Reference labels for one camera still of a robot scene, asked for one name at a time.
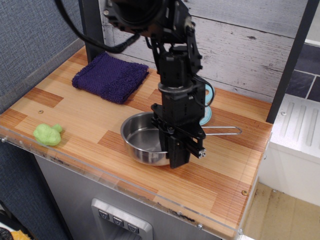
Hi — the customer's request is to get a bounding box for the black vertical post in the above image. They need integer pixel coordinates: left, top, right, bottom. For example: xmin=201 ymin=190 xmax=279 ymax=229
xmin=266 ymin=0 xmax=320 ymax=124

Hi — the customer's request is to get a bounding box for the green plastic toy vegetable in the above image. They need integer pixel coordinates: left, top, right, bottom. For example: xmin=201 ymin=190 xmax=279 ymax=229
xmin=33 ymin=123 xmax=63 ymax=146

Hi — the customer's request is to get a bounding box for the black cable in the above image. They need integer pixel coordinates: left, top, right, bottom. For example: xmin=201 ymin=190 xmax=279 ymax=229
xmin=54 ymin=0 xmax=141 ymax=54

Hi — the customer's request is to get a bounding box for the yellow toy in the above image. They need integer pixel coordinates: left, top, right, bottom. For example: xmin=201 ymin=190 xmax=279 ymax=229
xmin=10 ymin=230 xmax=31 ymax=240

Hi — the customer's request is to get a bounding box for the silver pot with wire handle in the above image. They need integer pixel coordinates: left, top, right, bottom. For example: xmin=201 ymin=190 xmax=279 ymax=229
xmin=120 ymin=111 xmax=243 ymax=167

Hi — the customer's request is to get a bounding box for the purple folded towel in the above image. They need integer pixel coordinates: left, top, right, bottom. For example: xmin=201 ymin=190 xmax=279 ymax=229
xmin=72 ymin=52 xmax=149 ymax=104

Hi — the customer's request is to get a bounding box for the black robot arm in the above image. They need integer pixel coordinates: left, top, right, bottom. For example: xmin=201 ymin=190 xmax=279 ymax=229
xmin=103 ymin=0 xmax=206 ymax=169

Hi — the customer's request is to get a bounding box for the white ridged appliance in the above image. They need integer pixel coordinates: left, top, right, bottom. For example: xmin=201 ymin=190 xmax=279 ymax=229
xmin=258 ymin=94 xmax=320 ymax=205

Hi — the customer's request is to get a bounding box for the grey cabinet with button panel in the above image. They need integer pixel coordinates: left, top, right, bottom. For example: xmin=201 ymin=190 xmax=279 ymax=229
xmin=35 ymin=156 xmax=217 ymax=240

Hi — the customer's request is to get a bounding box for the light blue scrubbing brush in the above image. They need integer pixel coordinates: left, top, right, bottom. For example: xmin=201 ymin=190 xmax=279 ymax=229
xmin=199 ymin=84 xmax=215 ymax=126

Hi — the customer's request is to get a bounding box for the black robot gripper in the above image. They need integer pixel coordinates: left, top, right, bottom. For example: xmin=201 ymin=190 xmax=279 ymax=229
xmin=151 ymin=86 xmax=206 ymax=168

